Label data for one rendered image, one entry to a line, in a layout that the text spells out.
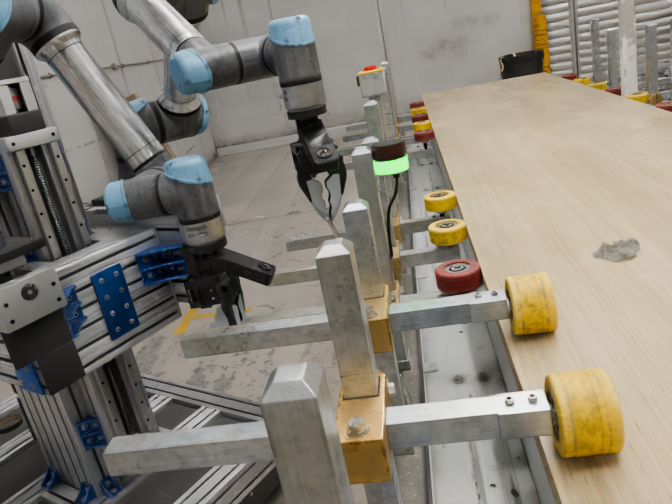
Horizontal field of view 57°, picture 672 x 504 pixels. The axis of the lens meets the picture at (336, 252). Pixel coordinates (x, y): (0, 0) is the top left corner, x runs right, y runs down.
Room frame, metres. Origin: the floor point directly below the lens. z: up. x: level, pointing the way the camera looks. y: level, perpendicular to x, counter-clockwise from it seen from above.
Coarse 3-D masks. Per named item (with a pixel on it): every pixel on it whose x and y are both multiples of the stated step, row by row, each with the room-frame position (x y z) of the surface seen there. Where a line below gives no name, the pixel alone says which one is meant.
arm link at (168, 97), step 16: (176, 0) 1.45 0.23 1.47; (192, 0) 1.47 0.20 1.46; (208, 0) 1.50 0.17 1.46; (192, 16) 1.50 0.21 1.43; (160, 96) 1.70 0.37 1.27; (176, 96) 1.66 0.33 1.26; (192, 96) 1.68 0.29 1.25; (160, 112) 1.69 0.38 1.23; (176, 112) 1.67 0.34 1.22; (192, 112) 1.69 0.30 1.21; (176, 128) 1.70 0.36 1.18; (192, 128) 1.73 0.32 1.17
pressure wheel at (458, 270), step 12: (444, 264) 1.03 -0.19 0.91; (456, 264) 1.01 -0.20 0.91; (468, 264) 1.01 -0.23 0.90; (444, 276) 0.98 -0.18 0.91; (456, 276) 0.97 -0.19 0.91; (468, 276) 0.97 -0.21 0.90; (480, 276) 0.98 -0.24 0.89; (444, 288) 0.98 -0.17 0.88; (456, 288) 0.97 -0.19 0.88; (468, 288) 0.97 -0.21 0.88
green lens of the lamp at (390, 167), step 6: (378, 162) 1.04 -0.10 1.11; (384, 162) 1.03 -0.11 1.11; (390, 162) 1.03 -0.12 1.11; (396, 162) 1.03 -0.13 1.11; (402, 162) 1.03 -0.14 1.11; (378, 168) 1.04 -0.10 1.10; (384, 168) 1.03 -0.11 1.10; (390, 168) 1.03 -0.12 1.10; (396, 168) 1.03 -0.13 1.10; (402, 168) 1.03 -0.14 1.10; (378, 174) 1.05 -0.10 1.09; (384, 174) 1.04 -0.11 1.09
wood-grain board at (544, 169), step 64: (448, 128) 2.47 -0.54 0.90; (512, 128) 2.20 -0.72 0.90; (576, 128) 1.98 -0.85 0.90; (640, 128) 1.80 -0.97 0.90; (512, 192) 1.41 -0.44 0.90; (576, 192) 1.31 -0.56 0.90; (640, 192) 1.22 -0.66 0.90; (512, 256) 1.02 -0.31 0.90; (576, 256) 0.96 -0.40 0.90; (640, 256) 0.91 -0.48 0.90; (576, 320) 0.75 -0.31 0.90; (640, 320) 0.71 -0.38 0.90; (640, 384) 0.58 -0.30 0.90; (640, 448) 0.48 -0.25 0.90
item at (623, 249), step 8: (624, 240) 0.94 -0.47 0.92; (632, 240) 0.96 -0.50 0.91; (600, 248) 0.94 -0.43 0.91; (608, 248) 0.94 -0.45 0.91; (616, 248) 0.94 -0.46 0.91; (624, 248) 0.93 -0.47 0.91; (632, 248) 0.93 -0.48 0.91; (640, 248) 0.94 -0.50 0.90; (592, 256) 0.94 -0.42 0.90; (600, 256) 0.94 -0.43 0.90; (608, 256) 0.93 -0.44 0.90; (616, 256) 0.91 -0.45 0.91; (624, 256) 0.91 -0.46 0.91
